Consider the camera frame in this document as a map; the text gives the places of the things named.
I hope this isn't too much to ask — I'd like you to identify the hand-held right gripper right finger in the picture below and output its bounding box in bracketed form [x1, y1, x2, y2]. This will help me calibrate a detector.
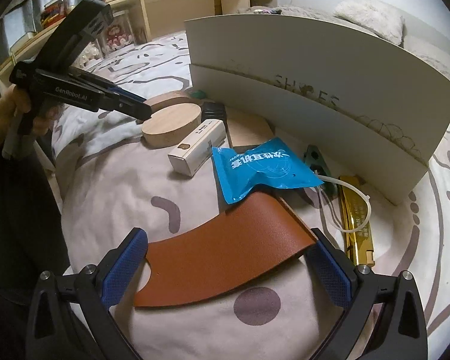
[305, 228, 428, 360]

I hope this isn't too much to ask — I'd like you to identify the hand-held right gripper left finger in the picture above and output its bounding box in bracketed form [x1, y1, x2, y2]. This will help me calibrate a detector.
[25, 228, 149, 360]

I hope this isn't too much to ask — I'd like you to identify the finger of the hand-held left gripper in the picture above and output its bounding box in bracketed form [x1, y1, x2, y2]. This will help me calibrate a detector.
[97, 94, 153, 121]
[70, 67, 146, 103]

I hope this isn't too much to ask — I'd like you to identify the round wooden disc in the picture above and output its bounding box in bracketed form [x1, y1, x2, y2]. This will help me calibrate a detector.
[142, 103, 203, 147]
[142, 90, 190, 112]

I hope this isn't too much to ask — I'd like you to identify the long pale match box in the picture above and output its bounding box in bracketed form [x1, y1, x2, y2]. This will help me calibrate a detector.
[168, 119, 226, 177]

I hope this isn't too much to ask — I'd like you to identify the brown leather piece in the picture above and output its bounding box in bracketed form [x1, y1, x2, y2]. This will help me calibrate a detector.
[134, 194, 319, 308]

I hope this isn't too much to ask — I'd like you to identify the white shoe box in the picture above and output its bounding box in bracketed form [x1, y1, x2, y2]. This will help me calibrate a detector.
[184, 13, 450, 166]

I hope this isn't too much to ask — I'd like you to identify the person's left hand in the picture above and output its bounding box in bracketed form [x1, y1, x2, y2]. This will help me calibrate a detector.
[0, 84, 31, 153]

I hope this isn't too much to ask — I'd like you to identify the clear toy storage box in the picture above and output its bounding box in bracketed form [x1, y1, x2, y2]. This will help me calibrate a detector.
[97, 19, 136, 60]

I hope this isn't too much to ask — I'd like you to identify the gold foil bar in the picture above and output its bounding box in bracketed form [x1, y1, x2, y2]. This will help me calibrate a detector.
[339, 174, 377, 267]

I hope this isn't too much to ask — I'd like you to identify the black ribbed block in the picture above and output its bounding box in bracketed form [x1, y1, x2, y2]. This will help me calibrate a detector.
[200, 101, 227, 121]

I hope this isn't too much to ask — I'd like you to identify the printed blanket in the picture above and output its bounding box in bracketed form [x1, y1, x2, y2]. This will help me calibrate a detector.
[49, 32, 450, 360]

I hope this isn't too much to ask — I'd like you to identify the wooden shelf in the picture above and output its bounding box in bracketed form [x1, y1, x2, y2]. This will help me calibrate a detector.
[0, 0, 279, 94]

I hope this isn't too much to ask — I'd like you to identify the person's dark clothing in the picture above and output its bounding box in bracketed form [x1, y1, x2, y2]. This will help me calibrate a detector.
[0, 146, 74, 360]

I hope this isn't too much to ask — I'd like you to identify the dark green plastic piece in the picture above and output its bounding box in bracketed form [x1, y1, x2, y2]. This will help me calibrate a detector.
[303, 145, 338, 197]

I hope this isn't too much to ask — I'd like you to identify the tan wooden board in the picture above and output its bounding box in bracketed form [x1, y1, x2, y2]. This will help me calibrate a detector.
[225, 116, 274, 149]

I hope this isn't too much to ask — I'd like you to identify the blue foil packet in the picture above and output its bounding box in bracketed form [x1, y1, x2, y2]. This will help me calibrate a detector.
[212, 137, 325, 205]

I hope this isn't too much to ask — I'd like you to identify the white shoe box lid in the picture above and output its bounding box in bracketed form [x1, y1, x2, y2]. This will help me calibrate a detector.
[189, 64, 430, 207]

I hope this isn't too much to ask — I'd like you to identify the fluffy pillow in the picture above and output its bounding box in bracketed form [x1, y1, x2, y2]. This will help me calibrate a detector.
[334, 0, 404, 46]

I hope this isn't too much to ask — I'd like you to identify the white cable tie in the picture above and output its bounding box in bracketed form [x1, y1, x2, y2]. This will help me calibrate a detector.
[315, 170, 372, 233]

